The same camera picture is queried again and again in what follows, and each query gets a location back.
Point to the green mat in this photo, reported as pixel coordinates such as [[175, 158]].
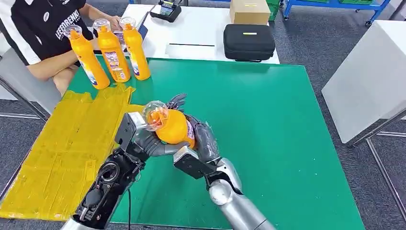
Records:
[[253, 111]]

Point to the tablet with blue cover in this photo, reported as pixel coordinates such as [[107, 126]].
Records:
[[143, 30]]

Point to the cardboard box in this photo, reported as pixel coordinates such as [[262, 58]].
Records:
[[250, 12]]

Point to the black handheld controller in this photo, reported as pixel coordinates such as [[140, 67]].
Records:
[[165, 10]]

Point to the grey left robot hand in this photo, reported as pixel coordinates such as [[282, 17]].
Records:
[[152, 147]]

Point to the white desk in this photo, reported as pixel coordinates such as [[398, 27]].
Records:
[[196, 31]]

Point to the person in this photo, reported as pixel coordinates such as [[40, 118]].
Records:
[[35, 31]]

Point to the thin black strip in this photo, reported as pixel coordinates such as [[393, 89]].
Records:
[[192, 44]]

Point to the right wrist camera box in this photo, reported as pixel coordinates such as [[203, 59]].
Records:
[[192, 163]]

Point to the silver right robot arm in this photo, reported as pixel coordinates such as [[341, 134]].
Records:
[[234, 203]]

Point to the green crate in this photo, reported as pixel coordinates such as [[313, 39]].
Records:
[[272, 9]]

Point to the orange drink bottle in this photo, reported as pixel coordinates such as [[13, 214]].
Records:
[[90, 63], [112, 54], [173, 127], [138, 54]]

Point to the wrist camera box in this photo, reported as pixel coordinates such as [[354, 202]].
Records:
[[127, 130], [192, 163]]

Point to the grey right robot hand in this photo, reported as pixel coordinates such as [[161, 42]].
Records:
[[206, 143]]

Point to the yellow sheet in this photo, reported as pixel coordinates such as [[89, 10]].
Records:
[[63, 152]]

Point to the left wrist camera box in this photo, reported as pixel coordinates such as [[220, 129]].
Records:
[[127, 130]]

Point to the black zip case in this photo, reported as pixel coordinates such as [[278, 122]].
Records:
[[249, 42]]

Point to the blue metal rack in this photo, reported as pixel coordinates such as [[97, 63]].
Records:
[[333, 3]]

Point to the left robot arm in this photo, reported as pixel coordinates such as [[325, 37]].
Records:
[[108, 184]]

